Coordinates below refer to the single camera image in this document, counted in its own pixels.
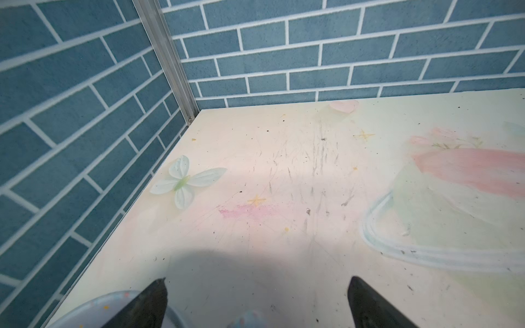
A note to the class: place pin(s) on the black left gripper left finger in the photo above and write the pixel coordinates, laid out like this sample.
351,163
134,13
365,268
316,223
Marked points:
145,310

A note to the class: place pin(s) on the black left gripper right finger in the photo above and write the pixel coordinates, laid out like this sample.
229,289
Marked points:
370,309

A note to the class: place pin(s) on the aluminium corner post left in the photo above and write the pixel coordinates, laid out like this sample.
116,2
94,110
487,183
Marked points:
152,18

